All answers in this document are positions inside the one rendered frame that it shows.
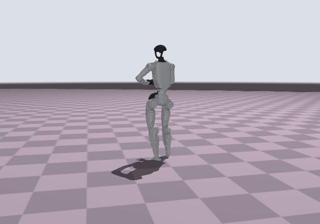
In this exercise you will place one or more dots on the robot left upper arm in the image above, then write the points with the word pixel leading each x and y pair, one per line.
pixel 149 67

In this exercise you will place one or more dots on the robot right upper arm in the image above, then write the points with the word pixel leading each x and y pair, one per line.
pixel 172 73

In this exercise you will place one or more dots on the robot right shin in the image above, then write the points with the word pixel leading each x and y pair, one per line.
pixel 167 142

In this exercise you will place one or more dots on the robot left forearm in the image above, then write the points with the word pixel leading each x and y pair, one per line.
pixel 144 82

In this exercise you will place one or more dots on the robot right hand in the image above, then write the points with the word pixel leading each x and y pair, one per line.
pixel 152 95

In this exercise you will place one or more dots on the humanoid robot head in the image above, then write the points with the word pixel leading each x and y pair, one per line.
pixel 160 49

